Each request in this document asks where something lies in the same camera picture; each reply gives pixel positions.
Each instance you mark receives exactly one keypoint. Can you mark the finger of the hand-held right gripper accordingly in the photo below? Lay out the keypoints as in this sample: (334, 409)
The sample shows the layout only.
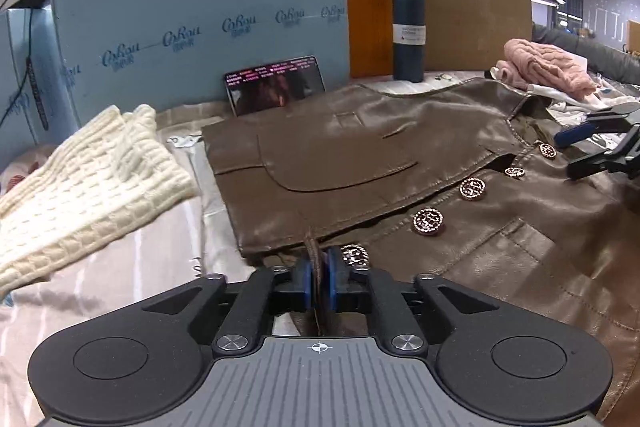
(600, 159)
(575, 133)

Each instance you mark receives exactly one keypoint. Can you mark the large blue foam board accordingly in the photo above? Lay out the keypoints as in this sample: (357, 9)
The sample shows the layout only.
(175, 17)

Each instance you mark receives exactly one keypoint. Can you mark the smartphone with lit screen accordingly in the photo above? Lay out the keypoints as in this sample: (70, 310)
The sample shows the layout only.
(275, 87)

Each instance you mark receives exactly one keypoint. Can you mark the white printed cloth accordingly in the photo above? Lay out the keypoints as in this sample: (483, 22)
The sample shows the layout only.
(570, 104)

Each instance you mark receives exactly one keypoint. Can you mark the cream knit sweater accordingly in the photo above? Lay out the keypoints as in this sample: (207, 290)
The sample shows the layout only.
(90, 187)

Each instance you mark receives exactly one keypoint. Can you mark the brown leather jacket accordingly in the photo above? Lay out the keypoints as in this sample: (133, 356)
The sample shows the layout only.
(450, 142)

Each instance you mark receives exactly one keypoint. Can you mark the brown cardboard panel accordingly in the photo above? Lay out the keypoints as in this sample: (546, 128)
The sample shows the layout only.
(475, 17)

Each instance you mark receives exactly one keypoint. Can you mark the small blue foam board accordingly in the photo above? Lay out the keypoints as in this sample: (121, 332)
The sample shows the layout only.
(25, 87)

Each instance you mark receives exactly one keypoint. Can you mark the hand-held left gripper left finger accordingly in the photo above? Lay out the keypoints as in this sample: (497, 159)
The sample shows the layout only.
(305, 287)

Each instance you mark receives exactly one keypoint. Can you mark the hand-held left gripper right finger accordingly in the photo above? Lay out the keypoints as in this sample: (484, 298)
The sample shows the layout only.
(334, 287)

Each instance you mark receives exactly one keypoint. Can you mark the dark grey padded coat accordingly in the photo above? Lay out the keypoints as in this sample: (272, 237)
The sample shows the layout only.
(590, 49)

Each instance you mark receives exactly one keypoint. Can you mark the orange wooden board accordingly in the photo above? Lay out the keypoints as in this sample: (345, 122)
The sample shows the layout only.
(372, 17)

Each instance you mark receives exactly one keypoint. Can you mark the dark teal thermos bottle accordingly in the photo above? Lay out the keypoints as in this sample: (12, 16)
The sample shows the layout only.
(408, 27)

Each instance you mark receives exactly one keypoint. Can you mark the pink knit sweater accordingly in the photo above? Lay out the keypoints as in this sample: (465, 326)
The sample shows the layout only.
(550, 64)

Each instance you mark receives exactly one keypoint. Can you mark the clear plastic garment bag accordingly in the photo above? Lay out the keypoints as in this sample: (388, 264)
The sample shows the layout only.
(215, 207)

